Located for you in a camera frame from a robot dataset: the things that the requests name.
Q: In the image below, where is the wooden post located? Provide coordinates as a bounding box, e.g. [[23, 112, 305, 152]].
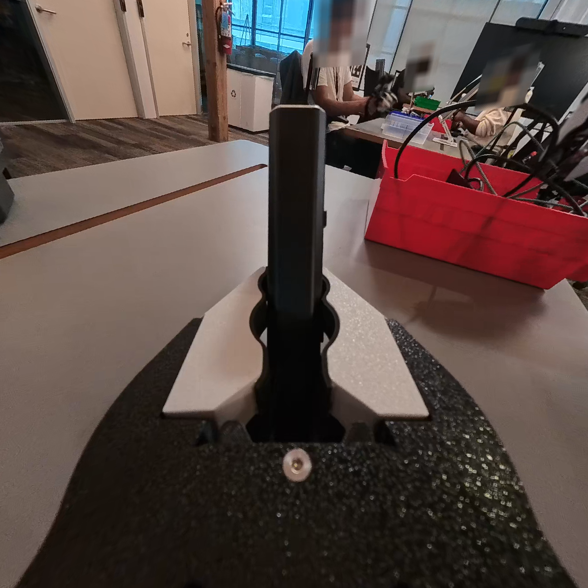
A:
[[202, 0, 230, 143]]

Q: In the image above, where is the beige door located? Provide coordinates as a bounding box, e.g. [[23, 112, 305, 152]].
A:
[[138, 0, 203, 118], [28, 0, 138, 122]]

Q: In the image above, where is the paned window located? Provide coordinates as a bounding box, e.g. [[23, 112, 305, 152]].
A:
[[230, 0, 318, 70]]

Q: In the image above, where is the red plastic bin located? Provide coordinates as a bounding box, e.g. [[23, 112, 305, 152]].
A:
[[365, 140, 588, 290]]

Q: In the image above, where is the wooden work table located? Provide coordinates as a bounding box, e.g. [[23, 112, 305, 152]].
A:
[[342, 117, 465, 157]]

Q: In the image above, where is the fire extinguisher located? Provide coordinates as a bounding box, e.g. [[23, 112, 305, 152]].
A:
[[216, 0, 235, 56]]

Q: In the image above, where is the large black monitor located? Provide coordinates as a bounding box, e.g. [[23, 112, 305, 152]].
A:
[[450, 17, 588, 120]]

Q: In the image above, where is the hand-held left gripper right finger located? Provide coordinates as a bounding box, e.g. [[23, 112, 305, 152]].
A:
[[321, 268, 431, 427]]

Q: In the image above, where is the large black usb hub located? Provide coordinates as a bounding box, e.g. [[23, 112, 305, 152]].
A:
[[266, 105, 346, 444]]

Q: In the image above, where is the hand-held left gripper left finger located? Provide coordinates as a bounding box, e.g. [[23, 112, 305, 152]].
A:
[[162, 266, 272, 430]]

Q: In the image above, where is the dark hanging jacket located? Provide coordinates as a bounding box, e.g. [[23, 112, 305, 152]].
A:
[[278, 50, 313, 108]]

